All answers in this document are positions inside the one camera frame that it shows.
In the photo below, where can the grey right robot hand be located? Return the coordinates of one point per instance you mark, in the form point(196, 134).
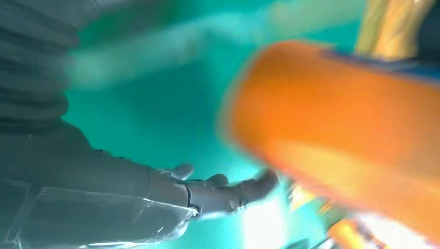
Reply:
point(86, 175)

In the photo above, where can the yellow drink bottle white cap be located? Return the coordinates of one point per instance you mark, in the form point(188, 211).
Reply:
point(347, 235)

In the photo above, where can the clear plastic hand cover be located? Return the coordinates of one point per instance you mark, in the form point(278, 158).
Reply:
point(86, 220)

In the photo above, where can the yellow plastic-wrapped flat sheet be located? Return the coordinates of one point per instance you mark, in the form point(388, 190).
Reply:
point(388, 27)

